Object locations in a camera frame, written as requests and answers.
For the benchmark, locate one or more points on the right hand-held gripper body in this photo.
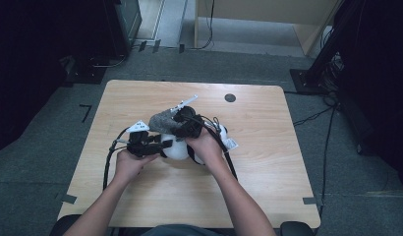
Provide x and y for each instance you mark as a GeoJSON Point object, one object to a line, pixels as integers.
{"type": "Point", "coordinates": [189, 124]}

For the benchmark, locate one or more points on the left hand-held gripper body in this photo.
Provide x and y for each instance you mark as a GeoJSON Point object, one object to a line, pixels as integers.
{"type": "Point", "coordinates": [142, 146]}

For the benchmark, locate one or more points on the black and white panda plush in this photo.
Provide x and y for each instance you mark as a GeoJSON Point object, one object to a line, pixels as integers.
{"type": "Point", "coordinates": [176, 149]}

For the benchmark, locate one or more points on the grey cloth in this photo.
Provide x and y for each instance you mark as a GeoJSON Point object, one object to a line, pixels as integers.
{"type": "Point", "coordinates": [161, 123]}

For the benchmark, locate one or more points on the person's left hand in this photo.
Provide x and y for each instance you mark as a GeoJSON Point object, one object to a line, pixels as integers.
{"type": "Point", "coordinates": [129, 167]}

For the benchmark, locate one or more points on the person's right hand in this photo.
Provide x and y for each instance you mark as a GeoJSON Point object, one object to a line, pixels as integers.
{"type": "Point", "coordinates": [206, 149]}

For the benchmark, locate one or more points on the round black table grommet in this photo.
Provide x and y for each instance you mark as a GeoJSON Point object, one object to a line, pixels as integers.
{"type": "Point", "coordinates": [230, 97]}

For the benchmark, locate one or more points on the black angled floor tape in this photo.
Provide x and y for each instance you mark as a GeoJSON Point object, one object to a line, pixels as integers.
{"type": "Point", "coordinates": [87, 109]}

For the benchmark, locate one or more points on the dark floor tape strip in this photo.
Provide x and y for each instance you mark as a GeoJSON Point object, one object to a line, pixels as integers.
{"type": "Point", "coordinates": [156, 46]}
{"type": "Point", "coordinates": [182, 48]}
{"type": "Point", "coordinates": [142, 46]}

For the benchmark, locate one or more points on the person's dark clothing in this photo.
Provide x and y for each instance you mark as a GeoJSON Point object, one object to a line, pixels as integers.
{"type": "Point", "coordinates": [186, 231]}

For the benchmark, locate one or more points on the grey tape piece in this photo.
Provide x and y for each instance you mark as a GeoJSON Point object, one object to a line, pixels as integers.
{"type": "Point", "coordinates": [309, 200]}
{"type": "Point", "coordinates": [69, 198]}

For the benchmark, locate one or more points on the black chair armrest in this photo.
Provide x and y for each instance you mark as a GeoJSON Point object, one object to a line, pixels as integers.
{"type": "Point", "coordinates": [63, 226]}
{"type": "Point", "coordinates": [296, 229]}

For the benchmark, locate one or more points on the dark monitor on stand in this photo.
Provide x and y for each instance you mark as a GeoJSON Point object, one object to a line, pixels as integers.
{"type": "Point", "coordinates": [124, 26]}

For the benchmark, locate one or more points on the light wooden cabinet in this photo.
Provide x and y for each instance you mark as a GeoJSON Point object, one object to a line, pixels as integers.
{"type": "Point", "coordinates": [255, 10]}

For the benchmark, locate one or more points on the dark curtain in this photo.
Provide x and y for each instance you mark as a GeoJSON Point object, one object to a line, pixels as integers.
{"type": "Point", "coordinates": [32, 65]}
{"type": "Point", "coordinates": [379, 82]}

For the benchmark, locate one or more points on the black metal stand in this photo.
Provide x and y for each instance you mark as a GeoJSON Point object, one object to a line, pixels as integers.
{"type": "Point", "coordinates": [324, 55]}

